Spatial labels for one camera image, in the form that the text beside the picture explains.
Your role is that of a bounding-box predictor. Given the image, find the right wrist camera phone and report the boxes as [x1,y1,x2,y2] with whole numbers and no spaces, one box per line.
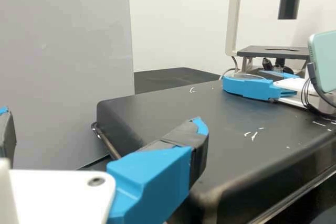
[301,30,336,96]

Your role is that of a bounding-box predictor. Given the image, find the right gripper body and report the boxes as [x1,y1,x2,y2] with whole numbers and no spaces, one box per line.
[272,77,329,115]

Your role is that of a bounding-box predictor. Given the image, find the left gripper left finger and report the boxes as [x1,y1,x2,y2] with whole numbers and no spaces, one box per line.
[0,106,17,160]

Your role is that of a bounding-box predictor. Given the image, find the black tray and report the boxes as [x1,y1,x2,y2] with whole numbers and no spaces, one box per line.
[75,79,336,224]

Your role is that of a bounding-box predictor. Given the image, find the white incubator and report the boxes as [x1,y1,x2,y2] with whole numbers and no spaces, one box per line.
[0,0,135,170]

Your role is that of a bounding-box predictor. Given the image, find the petri dish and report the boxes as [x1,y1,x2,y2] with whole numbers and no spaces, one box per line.
[226,72,266,81]

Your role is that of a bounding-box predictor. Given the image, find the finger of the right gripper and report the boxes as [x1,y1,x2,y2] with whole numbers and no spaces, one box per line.
[281,72,301,80]
[222,74,299,102]

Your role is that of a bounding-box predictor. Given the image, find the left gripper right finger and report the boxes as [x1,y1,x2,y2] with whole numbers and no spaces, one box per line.
[106,116,210,224]

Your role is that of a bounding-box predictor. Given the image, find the cream microscope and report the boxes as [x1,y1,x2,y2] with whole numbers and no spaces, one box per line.
[225,0,317,78]

